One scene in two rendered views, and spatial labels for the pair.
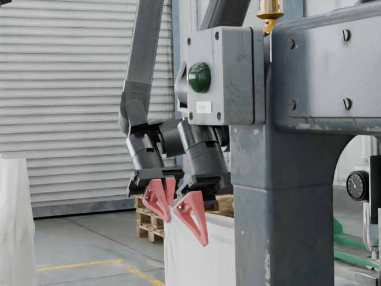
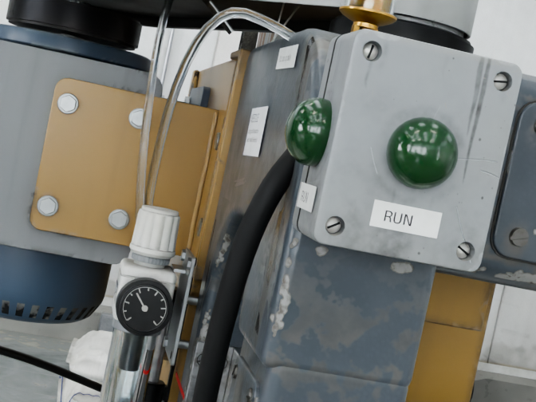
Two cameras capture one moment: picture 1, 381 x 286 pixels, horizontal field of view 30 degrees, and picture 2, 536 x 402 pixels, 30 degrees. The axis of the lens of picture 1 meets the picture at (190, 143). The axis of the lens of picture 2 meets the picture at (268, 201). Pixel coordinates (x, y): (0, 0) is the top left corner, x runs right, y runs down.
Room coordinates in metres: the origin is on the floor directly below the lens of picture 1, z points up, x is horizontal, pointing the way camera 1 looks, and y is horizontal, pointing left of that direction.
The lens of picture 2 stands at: (0.62, 0.40, 1.27)
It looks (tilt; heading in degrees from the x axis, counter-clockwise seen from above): 3 degrees down; 285
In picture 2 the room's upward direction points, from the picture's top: 12 degrees clockwise
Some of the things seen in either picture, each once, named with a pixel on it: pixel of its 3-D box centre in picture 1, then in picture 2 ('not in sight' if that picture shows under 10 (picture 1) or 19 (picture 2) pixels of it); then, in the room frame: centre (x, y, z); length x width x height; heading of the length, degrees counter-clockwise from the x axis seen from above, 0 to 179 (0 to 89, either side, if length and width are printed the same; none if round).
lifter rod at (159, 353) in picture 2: not in sight; (161, 344); (0.87, -0.28, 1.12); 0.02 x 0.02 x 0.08
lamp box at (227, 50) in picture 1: (224, 77); (403, 151); (0.69, -0.03, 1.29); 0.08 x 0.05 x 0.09; 26
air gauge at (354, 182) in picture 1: (359, 185); (143, 305); (0.86, -0.20, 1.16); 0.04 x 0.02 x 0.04; 26
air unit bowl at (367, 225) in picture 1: (375, 225); (127, 372); (0.87, -0.22, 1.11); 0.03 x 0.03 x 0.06
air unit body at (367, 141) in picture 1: (373, 197); (143, 323); (0.86, -0.22, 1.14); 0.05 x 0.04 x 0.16; 116
